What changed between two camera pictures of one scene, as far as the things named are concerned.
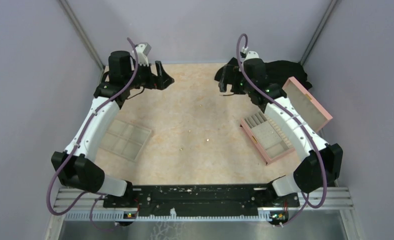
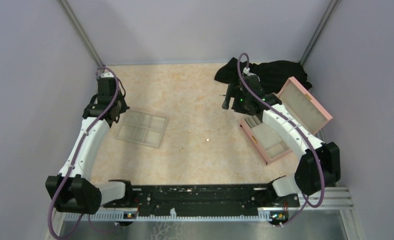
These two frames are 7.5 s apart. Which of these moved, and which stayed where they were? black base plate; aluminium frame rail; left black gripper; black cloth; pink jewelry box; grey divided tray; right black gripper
Moved: left black gripper; grey divided tray; right black gripper
Stayed: black cloth; black base plate; aluminium frame rail; pink jewelry box
